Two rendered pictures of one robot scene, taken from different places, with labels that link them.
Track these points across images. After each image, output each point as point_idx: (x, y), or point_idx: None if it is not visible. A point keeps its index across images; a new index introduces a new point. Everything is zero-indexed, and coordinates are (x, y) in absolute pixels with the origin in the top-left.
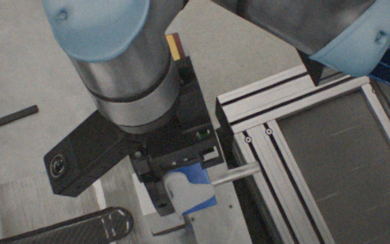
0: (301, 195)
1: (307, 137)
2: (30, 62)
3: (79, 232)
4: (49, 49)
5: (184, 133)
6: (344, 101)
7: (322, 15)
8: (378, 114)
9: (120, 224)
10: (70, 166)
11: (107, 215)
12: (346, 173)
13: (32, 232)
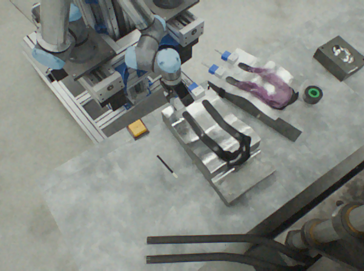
0: None
1: None
2: (144, 162)
3: (191, 122)
4: (138, 159)
5: None
6: (106, 133)
7: (159, 25)
8: (109, 123)
9: (186, 114)
10: (188, 97)
11: (185, 117)
12: None
13: (194, 132)
